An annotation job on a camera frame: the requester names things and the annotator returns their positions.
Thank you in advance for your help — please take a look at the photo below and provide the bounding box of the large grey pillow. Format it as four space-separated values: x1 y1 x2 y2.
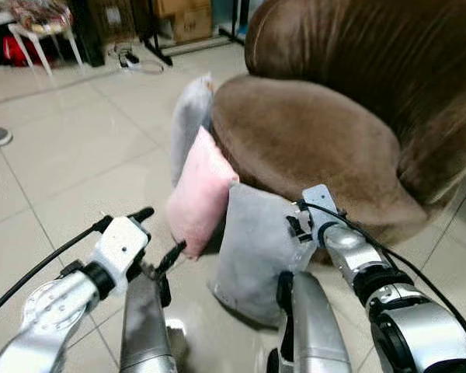
209 183 321 328

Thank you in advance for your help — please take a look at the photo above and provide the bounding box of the red bag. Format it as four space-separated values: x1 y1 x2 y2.
1 34 46 68

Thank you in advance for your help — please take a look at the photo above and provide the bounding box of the white stool with patterned cushion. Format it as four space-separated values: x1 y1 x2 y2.
0 0 87 76

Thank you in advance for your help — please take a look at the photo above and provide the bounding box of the brown velvet sofa chair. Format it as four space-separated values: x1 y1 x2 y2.
210 0 466 246

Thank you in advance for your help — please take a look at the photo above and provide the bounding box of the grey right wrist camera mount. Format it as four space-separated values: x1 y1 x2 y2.
298 184 347 251

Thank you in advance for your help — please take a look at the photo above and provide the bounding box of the black metal stand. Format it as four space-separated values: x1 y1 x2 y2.
137 0 175 68

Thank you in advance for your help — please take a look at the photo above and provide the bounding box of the dark cabinet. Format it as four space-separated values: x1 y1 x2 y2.
65 0 107 68

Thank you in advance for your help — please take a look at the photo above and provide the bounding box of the silver left robot leg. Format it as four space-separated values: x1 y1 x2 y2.
119 270 178 373

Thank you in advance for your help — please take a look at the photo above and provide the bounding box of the pink pillow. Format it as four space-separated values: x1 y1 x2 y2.
165 126 241 260

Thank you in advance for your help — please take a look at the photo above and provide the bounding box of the silver robot leg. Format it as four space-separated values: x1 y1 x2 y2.
119 270 178 373
266 270 353 373

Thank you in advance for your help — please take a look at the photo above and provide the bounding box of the silver right robot leg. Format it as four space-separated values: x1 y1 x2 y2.
266 270 353 373

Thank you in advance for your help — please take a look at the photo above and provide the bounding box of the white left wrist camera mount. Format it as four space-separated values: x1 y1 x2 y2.
92 215 151 295

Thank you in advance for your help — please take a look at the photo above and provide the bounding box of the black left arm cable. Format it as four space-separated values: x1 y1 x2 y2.
0 218 113 324

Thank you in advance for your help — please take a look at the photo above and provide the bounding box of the cardboard box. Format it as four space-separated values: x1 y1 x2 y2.
151 0 215 45

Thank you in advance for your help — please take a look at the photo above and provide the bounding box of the light grey slim pillow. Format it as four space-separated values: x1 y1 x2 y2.
169 73 216 188

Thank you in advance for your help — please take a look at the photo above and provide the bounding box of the power strip with cable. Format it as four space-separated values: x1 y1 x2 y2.
111 42 165 76

